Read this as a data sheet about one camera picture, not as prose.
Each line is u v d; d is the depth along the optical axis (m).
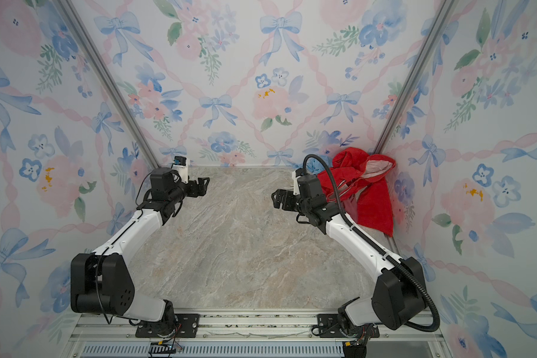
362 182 0.99
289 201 0.72
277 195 0.74
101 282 0.43
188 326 0.75
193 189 0.77
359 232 0.50
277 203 0.73
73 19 0.70
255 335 0.73
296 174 0.74
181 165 0.74
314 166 1.19
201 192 0.78
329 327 0.73
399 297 0.41
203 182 0.80
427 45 0.76
